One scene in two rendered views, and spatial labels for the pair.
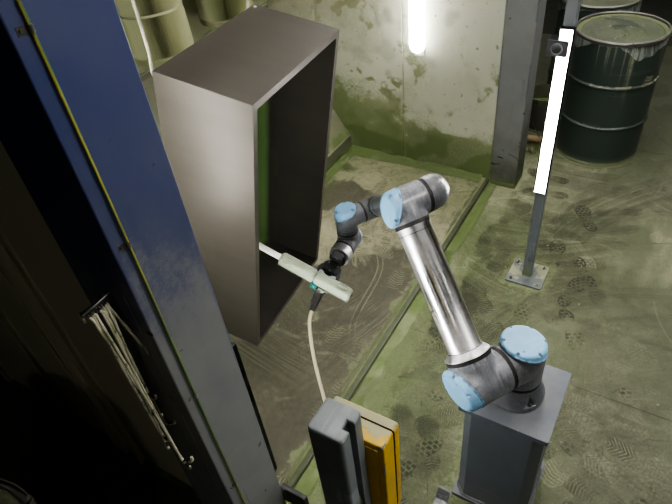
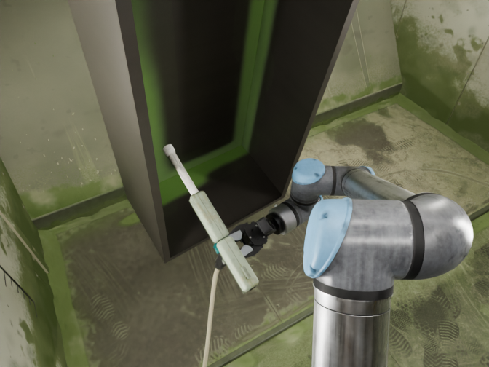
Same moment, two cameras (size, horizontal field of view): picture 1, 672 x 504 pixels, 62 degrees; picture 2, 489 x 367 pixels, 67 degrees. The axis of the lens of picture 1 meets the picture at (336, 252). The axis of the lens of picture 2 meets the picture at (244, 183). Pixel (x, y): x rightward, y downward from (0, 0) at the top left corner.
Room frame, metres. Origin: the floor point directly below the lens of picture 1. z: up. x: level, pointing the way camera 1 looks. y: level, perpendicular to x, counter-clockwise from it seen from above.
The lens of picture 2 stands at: (1.08, -0.23, 1.73)
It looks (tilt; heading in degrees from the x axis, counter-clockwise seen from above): 47 degrees down; 26
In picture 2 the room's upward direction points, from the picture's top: 1 degrees counter-clockwise
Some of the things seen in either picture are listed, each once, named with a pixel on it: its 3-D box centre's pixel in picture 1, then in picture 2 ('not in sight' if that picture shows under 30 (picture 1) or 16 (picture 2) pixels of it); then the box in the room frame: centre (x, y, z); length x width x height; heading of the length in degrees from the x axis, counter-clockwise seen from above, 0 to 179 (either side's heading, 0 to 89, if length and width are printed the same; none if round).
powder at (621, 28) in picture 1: (622, 29); not in sight; (3.52, -2.02, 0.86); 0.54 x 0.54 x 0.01
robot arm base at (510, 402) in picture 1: (517, 381); not in sight; (1.12, -0.56, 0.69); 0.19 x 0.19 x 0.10
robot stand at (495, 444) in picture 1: (506, 438); not in sight; (1.12, -0.56, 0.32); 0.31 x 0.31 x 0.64; 55
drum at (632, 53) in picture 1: (607, 90); not in sight; (3.52, -2.01, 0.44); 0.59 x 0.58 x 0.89; 159
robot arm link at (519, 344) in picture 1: (519, 357); not in sight; (1.12, -0.55, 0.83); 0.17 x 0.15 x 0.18; 113
